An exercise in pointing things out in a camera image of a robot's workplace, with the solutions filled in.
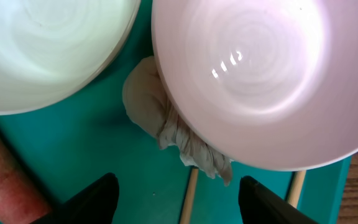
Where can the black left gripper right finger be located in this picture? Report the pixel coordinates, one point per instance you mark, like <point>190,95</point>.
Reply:
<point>259,205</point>

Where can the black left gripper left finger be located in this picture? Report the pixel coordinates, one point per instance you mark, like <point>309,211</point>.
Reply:
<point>95,204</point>

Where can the pink bowl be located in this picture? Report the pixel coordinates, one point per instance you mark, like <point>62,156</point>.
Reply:
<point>270,83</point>

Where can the white bowl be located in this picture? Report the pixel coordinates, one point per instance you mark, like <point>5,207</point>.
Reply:
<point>50,49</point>

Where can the right wooden chopstick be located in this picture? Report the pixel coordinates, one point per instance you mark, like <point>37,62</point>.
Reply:
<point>296,187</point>

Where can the wooden chopstick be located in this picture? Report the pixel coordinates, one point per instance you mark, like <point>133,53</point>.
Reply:
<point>296,187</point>
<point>189,197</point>

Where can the teal plastic tray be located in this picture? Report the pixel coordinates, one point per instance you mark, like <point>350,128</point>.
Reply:
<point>65,147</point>

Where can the left wooden chopstick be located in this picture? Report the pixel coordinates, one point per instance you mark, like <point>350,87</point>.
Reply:
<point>189,197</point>

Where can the orange carrot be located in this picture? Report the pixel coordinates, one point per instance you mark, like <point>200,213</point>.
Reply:
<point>20,201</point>

